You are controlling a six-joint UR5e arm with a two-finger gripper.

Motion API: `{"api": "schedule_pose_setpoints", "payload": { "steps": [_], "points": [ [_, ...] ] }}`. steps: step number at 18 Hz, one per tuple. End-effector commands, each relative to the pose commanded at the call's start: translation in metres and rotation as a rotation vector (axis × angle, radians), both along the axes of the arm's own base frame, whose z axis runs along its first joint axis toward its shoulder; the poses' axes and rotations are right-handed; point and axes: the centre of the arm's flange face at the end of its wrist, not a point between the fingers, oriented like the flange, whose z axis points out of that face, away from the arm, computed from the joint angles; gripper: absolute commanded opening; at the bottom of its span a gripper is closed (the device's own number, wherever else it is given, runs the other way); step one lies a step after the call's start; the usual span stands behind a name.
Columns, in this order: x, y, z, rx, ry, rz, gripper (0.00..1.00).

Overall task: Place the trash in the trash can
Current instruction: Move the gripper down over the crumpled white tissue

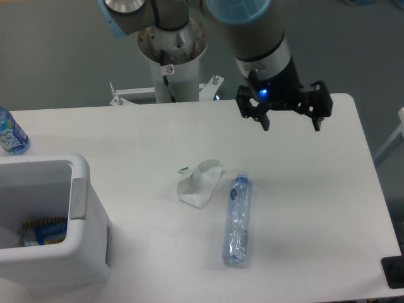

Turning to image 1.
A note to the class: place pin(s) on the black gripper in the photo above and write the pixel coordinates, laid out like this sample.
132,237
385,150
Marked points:
283,91

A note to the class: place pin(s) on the crushed clear plastic bottle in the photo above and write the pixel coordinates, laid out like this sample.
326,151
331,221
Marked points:
236,235

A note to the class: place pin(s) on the white paper wrapper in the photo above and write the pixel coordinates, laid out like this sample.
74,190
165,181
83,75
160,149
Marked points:
198,186

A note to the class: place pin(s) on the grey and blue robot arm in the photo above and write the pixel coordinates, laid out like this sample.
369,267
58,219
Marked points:
252,29

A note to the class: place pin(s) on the white trash can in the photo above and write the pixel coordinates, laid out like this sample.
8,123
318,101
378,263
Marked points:
40,187

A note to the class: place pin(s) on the black device at table edge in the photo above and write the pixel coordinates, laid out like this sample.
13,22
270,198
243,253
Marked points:
393,271

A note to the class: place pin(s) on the blue snack packet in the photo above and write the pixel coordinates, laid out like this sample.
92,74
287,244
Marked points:
44,232

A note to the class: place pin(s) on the blue labelled water bottle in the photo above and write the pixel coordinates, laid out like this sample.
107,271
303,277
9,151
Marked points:
13,138

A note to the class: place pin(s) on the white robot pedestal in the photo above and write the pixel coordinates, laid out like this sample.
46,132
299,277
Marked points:
174,59

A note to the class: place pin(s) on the white frame at right edge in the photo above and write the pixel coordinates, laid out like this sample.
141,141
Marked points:
394,140

